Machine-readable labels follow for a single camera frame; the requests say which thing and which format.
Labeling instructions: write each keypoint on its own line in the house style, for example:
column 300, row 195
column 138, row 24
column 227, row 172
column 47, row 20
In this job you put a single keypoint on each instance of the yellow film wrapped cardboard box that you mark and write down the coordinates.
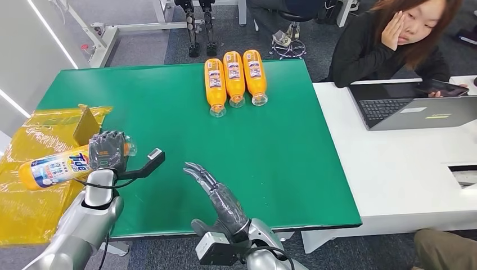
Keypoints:
column 29, row 212

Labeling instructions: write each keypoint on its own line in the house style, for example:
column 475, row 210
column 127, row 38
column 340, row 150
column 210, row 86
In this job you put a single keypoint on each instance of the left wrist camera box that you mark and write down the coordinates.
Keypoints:
column 156, row 155

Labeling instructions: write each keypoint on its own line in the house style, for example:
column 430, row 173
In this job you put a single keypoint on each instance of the office stool with chrome base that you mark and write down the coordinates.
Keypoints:
column 294, row 16

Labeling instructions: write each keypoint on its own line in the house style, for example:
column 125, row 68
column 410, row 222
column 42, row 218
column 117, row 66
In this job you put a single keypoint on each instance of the person's leg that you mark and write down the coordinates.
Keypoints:
column 443, row 253

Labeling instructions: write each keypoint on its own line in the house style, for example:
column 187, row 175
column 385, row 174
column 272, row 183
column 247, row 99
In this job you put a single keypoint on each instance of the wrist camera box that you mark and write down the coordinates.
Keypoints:
column 214, row 248
column 156, row 155

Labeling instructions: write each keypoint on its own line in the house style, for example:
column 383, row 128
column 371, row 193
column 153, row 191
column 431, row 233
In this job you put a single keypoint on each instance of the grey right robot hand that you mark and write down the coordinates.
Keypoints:
column 225, row 208

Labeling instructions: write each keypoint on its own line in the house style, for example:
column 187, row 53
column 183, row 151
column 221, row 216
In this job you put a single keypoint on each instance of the person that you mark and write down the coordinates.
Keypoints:
column 357, row 56

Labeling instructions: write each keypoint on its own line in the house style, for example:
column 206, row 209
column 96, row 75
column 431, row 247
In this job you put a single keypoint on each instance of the white desk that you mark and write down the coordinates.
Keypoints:
column 391, row 167

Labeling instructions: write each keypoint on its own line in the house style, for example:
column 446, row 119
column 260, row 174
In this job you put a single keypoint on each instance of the black humanoid robot leg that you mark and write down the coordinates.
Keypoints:
column 191, row 29
column 209, row 29

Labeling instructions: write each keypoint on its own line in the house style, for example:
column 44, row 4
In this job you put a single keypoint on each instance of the grey laptop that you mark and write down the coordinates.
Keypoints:
column 410, row 117

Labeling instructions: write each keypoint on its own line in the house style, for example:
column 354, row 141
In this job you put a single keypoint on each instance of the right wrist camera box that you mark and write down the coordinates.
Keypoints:
column 214, row 248

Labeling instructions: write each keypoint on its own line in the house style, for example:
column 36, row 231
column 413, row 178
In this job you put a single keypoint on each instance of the white metal frame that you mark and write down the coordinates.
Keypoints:
column 107, row 39

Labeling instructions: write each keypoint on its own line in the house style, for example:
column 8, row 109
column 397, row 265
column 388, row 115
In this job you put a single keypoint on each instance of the orange detergent bottle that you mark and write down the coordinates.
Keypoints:
column 48, row 171
column 255, row 82
column 234, row 84
column 215, row 89

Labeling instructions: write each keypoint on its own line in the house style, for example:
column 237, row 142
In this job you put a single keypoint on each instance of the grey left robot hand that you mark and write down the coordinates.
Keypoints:
column 108, row 151

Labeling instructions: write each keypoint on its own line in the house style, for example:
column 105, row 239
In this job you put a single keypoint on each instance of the smartphone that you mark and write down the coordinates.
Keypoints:
column 443, row 89

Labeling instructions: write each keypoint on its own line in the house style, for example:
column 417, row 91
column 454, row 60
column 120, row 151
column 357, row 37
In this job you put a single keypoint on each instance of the green table mat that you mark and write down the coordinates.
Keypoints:
column 186, row 119

